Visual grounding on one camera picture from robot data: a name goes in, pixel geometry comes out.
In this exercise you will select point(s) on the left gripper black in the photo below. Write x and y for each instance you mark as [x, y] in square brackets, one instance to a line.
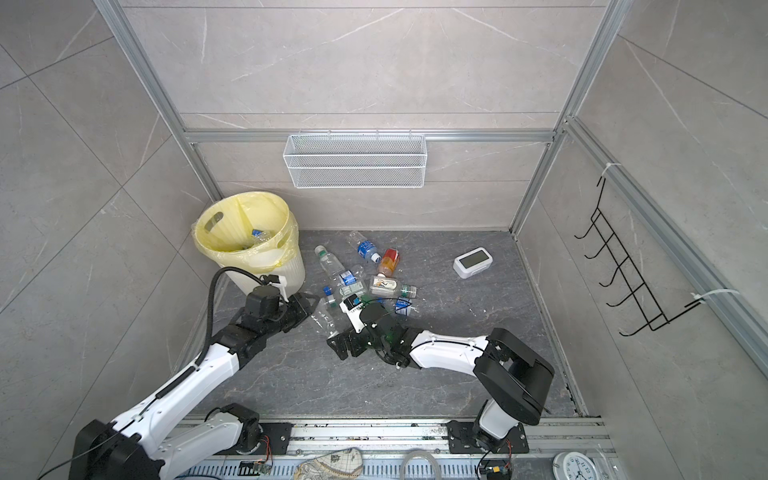
[302, 306]

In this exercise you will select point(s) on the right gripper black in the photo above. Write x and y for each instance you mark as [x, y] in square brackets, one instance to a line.
[352, 337]

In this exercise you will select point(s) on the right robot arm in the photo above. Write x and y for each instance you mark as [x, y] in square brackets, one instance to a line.
[516, 378]

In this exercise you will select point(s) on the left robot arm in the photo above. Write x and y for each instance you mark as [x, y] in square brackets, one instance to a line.
[139, 443]

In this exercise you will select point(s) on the white bin with yellow liner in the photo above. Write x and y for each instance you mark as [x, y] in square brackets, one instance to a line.
[223, 233]

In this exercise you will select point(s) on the white flat bottle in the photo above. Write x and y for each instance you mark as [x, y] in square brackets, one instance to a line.
[385, 287]

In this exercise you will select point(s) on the clear bottle green white label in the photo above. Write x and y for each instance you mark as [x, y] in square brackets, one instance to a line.
[334, 296]

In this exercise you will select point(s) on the small clear bottle white cap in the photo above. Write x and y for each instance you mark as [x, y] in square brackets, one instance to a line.
[330, 264]

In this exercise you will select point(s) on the crushed clear bottle blue band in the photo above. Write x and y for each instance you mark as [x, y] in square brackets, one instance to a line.
[350, 276]

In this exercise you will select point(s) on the orange red bottle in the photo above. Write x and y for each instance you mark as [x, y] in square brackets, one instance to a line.
[389, 263]

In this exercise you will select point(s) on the white tape roll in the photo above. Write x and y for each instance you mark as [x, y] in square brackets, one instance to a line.
[419, 464]

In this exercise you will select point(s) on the white digital clock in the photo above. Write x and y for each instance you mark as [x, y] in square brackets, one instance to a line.
[472, 263]

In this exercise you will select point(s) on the patterned cloth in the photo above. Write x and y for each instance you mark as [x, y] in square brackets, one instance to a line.
[343, 464]

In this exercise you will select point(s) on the white round analog clock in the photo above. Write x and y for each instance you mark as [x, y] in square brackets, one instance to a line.
[574, 465]

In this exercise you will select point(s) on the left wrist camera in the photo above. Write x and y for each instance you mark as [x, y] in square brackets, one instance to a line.
[277, 281]

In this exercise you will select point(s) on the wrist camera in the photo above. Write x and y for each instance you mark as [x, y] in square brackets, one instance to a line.
[277, 281]
[352, 306]

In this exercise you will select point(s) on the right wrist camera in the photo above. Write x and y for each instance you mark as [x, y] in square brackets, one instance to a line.
[352, 306]

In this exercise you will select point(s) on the white wire mesh basket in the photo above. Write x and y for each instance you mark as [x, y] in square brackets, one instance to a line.
[349, 161]

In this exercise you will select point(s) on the black wire hook rack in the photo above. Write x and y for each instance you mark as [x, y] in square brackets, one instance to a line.
[627, 271]

